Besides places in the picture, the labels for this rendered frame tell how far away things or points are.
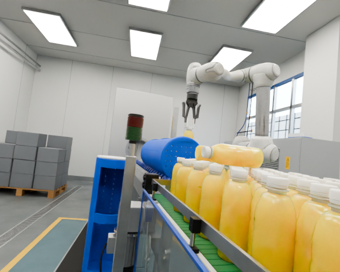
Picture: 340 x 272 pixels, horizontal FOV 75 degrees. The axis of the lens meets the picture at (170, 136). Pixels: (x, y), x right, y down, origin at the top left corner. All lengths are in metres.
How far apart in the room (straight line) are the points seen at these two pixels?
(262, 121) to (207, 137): 5.18
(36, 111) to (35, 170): 2.63
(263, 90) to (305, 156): 1.24
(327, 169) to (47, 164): 4.44
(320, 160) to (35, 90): 6.71
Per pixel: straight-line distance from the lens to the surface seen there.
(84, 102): 6.84
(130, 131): 0.83
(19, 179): 5.03
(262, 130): 1.81
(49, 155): 4.80
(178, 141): 1.35
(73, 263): 2.20
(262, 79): 1.81
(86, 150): 6.71
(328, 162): 3.04
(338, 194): 0.37
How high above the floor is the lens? 1.14
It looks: 4 degrees up
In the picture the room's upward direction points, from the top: 6 degrees clockwise
